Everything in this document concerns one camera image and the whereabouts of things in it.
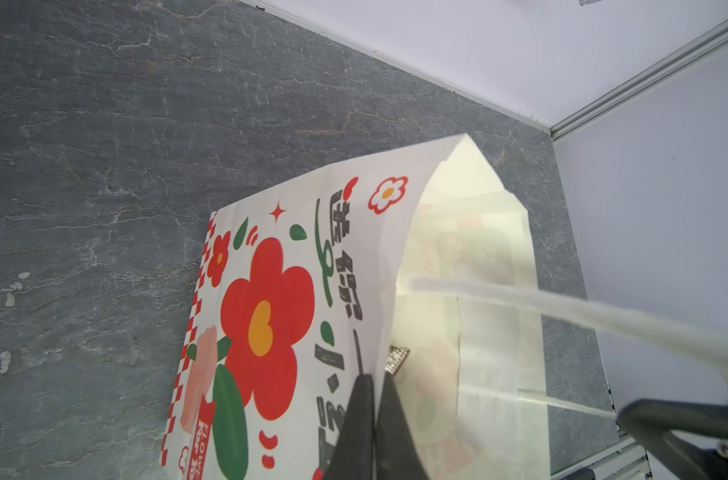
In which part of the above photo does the brown chocolate bar wrapper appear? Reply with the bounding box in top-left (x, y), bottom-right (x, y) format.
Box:
top-left (385, 345), bottom-right (410, 376)

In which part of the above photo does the white flower paper bag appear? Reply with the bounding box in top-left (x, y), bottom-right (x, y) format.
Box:
top-left (159, 133), bottom-right (728, 480)

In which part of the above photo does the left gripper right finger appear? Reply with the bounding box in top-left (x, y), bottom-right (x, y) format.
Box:
top-left (375, 372), bottom-right (429, 480)

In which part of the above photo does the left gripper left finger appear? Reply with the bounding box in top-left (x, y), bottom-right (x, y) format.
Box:
top-left (323, 374), bottom-right (375, 480)

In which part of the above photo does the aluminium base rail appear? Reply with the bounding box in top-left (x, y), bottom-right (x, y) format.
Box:
top-left (551, 437), bottom-right (653, 480)

